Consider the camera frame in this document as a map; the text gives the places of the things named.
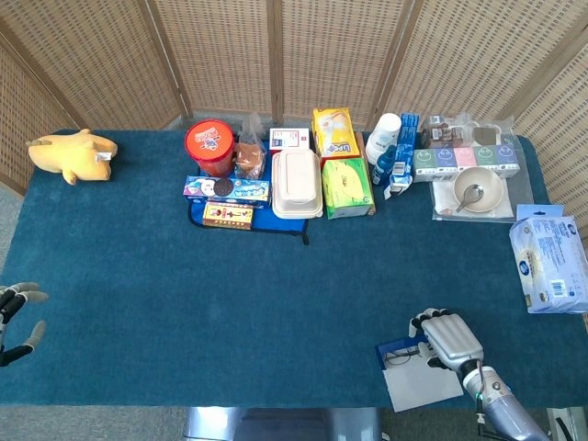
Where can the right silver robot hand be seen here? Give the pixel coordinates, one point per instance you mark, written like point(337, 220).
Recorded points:
point(452, 340)

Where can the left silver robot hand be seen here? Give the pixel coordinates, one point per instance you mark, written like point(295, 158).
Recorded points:
point(14, 298)

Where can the black thin-frame glasses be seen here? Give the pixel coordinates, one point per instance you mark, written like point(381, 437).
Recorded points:
point(404, 353)

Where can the blue grey glasses pouch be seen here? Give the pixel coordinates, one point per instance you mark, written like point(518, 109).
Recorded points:
point(422, 386)

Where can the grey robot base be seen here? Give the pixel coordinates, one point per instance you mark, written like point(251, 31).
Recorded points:
point(285, 425)

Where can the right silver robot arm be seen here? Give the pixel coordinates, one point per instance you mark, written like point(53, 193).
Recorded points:
point(500, 404)

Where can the blue white wet wipes pack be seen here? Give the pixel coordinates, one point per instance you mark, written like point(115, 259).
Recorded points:
point(549, 262)

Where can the teal carpet table cover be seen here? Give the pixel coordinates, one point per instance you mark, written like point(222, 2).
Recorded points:
point(138, 275)

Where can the clear zip bag white cloth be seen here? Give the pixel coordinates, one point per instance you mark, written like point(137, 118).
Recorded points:
point(443, 197)

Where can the grey spoon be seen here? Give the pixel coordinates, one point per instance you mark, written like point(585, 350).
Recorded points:
point(473, 192)

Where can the yellow plush toy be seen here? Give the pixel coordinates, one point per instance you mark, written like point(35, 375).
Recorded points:
point(78, 158)

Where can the light blue card package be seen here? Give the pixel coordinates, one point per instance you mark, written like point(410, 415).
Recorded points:
point(539, 211)

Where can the beige bowl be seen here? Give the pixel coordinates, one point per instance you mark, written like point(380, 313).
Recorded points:
point(487, 184)

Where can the row of pastel boxes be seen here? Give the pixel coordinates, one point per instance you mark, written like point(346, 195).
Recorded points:
point(464, 158)

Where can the green tissue pack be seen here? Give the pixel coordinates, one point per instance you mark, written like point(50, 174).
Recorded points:
point(347, 186)

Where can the blue spray bottle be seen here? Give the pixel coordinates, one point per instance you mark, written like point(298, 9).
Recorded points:
point(383, 163)

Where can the clear bag brown chocolates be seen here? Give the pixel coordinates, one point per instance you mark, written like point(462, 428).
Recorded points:
point(441, 135)

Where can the clear bag with mirror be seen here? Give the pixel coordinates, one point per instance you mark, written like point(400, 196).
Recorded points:
point(484, 135)

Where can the white plastic bottle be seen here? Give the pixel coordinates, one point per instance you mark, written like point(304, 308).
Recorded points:
point(383, 133)

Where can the beige lunch box container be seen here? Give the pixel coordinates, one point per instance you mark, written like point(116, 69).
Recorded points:
point(296, 181)

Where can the yellow red small box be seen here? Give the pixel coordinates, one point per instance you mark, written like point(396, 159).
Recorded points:
point(227, 215)

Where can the blue Oreo cookie box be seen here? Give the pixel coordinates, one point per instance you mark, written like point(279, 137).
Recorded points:
point(225, 188)

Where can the yellow Lipton tea box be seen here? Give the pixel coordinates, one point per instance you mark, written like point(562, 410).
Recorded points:
point(333, 133)

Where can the red instant noodle bucket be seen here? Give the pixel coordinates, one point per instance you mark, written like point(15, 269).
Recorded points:
point(209, 142)

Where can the small white red box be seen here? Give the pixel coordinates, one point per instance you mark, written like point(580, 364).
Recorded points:
point(288, 139)

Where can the bread in clear bag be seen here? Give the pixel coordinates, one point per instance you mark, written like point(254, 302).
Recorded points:
point(249, 158)

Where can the wicker folding screen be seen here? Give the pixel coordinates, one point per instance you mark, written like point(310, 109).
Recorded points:
point(220, 55)

